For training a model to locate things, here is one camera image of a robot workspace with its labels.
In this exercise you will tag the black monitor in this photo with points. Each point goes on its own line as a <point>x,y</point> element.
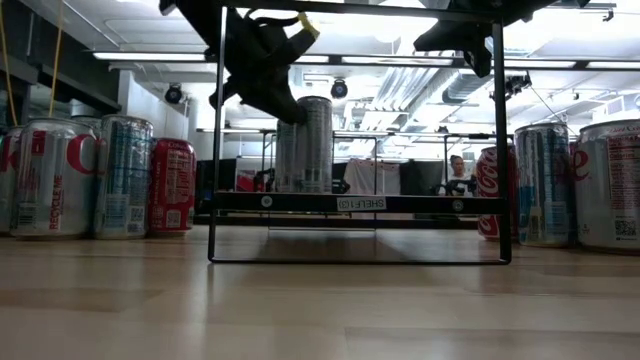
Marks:
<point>422,176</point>
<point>227,175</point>

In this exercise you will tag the round black ceiling lamp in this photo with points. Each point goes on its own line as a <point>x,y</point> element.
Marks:
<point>339,89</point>
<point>173,94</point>

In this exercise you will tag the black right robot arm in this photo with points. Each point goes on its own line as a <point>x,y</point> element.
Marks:
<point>525,7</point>

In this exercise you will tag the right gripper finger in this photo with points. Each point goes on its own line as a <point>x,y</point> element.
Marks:
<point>481,55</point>
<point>445,39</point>

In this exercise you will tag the black ceiling track light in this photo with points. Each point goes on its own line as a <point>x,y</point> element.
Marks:
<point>520,81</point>

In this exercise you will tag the tall slim grey can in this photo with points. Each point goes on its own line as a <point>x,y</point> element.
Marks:
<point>317,155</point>

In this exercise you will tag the yellow tape tag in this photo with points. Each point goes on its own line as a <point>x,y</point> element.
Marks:
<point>308,24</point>

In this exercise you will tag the person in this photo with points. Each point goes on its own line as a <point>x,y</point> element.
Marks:
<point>457,172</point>

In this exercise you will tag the black aluminium table frame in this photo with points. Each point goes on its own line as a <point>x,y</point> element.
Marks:
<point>430,222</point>

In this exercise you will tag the long ceiling light strip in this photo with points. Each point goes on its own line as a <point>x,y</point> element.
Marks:
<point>150,56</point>

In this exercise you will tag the red box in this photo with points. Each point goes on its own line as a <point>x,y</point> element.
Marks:
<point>244,182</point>

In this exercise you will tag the silver ventilation duct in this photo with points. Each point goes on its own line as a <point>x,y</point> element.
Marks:
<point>462,87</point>

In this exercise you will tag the black ceiling rail fixture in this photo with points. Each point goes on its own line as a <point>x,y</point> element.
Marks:
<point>572,5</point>

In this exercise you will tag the slim silver blue can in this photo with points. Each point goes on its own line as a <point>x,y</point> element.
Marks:
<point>545,185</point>
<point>125,175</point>

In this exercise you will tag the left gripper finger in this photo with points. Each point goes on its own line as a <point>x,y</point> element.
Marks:
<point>280,105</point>
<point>225,90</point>

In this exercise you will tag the silver diet cola can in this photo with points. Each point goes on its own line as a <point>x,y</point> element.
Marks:
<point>7,200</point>
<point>607,190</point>
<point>55,180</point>

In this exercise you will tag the dark wall shelving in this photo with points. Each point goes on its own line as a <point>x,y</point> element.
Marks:
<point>75,85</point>

